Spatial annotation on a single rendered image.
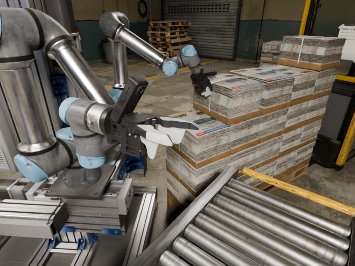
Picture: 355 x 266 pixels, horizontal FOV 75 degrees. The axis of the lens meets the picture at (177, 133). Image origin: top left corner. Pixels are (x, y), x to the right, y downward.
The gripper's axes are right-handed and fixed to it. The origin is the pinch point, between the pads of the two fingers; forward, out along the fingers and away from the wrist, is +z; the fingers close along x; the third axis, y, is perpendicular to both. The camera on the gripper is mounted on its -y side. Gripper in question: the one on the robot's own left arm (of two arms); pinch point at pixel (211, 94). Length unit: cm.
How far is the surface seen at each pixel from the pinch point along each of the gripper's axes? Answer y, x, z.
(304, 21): -146, -34, 37
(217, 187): 46, 55, -4
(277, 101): -35.2, 18.5, 29.3
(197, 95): 2.1, -14.7, 4.7
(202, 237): 64, 71, -14
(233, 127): 4.5, 17.6, 19.0
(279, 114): -35, 18, 42
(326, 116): -114, 5, 124
